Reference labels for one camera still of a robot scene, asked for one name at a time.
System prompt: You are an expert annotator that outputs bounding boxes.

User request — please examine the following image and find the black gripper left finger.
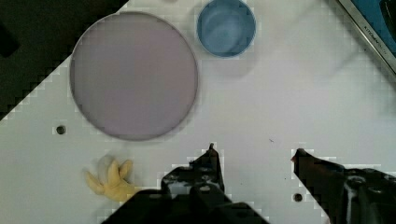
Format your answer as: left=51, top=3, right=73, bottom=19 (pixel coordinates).
left=161, top=143, right=225, bottom=198

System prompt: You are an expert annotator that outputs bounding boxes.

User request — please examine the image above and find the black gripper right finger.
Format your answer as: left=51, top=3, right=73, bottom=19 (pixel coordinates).
left=291, top=148, right=396, bottom=224

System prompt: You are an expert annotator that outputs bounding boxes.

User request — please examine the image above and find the yellow plush peeled banana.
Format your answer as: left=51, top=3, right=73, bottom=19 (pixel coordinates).
left=84, top=156, right=140, bottom=203

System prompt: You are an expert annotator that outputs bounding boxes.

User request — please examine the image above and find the lilac round plate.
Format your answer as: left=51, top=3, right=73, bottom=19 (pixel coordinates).
left=69, top=12, right=198, bottom=141

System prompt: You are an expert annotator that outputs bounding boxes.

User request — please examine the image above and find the blue plastic cup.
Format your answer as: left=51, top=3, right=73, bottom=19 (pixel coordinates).
left=196, top=0, right=256, bottom=58

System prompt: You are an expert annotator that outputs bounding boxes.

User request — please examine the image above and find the toaster oven with blue door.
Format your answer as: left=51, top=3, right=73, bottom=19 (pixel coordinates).
left=334, top=0, right=396, bottom=75

